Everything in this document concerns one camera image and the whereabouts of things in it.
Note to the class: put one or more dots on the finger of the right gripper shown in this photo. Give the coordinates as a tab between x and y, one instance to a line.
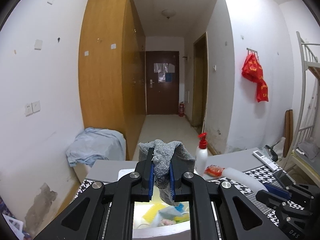
270	200
278	191

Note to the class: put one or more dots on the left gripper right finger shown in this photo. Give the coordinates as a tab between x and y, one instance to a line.
218	211

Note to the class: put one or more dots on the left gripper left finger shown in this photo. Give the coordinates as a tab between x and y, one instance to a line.
104	211

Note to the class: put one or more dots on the grey sock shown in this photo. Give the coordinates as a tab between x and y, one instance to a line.
162	155

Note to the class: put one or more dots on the yellow foam fruit net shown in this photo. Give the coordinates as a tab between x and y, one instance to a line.
152	212

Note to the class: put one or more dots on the black smartphone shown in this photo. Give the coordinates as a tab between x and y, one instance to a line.
282	178

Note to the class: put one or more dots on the white remote control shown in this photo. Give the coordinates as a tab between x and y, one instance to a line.
266	161

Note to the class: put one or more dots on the metal bunk bed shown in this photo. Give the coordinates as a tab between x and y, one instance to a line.
305	110

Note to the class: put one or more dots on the grey folded cloth on bed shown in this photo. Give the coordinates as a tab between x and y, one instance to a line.
309	148

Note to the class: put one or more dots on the red snack packet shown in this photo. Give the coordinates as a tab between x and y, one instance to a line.
214	171

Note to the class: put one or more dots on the light blue cloth covered box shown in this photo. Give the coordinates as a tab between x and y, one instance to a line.
96	144

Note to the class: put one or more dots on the white pump lotion bottle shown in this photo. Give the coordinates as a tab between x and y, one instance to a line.
201	154

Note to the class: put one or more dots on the red fire extinguisher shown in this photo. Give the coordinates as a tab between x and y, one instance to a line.
181	109

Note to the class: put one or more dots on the red hanging bags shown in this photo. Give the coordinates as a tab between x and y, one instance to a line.
252	71

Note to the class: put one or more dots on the dark brown entry door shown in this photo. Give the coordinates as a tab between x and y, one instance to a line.
162	82

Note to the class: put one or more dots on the wooden wardrobe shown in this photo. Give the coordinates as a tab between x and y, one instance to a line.
111	69

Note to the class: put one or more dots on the ceiling lamp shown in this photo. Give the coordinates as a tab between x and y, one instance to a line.
168	13

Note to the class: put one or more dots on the wooden boards against wall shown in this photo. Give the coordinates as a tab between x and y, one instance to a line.
288	131

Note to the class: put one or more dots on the white wall switch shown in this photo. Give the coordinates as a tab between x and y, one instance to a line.
36	106

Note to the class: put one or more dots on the white wall socket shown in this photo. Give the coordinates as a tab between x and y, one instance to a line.
28	109

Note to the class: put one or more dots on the wall coat hook rack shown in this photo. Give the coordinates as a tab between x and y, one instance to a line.
251	51

